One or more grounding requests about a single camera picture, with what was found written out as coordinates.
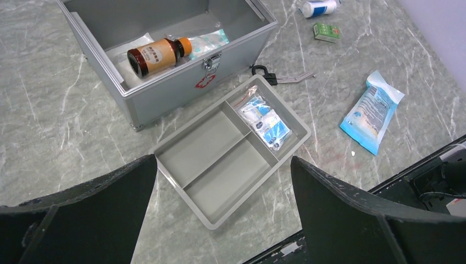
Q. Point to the brown bottle orange cap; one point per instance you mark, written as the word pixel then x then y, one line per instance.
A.
pixel 158 55

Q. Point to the white gauze packet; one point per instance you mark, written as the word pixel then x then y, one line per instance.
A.
pixel 118 56

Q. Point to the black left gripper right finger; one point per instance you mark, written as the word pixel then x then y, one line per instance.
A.
pixel 345 224

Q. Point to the alcohol wipes zip bag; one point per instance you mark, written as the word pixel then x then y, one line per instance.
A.
pixel 259 114

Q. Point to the teal patterned plaster bag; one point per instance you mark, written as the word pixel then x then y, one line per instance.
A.
pixel 207 42

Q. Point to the black handled scissors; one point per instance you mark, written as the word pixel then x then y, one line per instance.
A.
pixel 274 79

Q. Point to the grey metal medicine case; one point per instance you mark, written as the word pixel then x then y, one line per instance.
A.
pixel 103 25

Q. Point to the white blue bandage roll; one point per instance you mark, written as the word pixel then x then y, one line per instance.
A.
pixel 312 9

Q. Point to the blue white mask pack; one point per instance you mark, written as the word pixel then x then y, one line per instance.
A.
pixel 367 121

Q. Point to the grey plastic divided tray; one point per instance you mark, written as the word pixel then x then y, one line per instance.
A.
pixel 216 161

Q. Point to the green wind oil box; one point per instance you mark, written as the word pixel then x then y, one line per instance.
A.
pixel 325 32

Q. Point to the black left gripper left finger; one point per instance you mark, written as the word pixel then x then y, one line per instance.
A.
pixel 97 221

